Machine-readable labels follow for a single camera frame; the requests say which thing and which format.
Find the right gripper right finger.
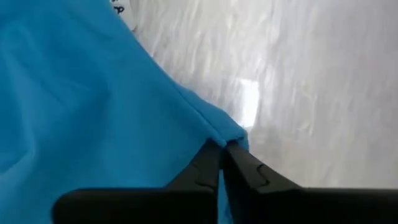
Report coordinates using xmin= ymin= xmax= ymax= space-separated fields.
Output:
xmin=221 ymin=139 xmax=398 ymax=224

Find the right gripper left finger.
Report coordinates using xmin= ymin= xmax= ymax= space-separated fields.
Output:
xmin=51 ymin=138 xmax=223 ymax=224

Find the blue garment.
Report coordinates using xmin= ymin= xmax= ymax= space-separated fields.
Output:
xmin=0 ymin=0 xmax=249 ymax=224

